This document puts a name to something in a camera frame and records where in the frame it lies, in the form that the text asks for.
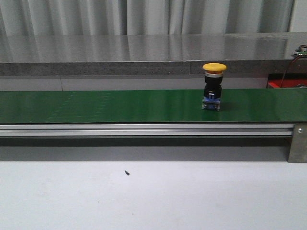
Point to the green conveyor belt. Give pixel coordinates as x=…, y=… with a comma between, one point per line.
x=286, y=105

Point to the metal conveyor support bracket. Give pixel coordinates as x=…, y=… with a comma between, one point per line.
x=298, y=149

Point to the aluminium conveyor side rail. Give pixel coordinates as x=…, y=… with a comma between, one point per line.
x=81, y=130

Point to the grey stone counter slab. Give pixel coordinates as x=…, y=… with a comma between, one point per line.
x=255, y=53

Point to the grey pleated curtain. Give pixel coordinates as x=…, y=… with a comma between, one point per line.
x=143, y=17

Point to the small green circuit board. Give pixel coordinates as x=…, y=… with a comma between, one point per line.
x=300, y=52

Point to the red bin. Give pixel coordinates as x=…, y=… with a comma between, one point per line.
x=290, y=80

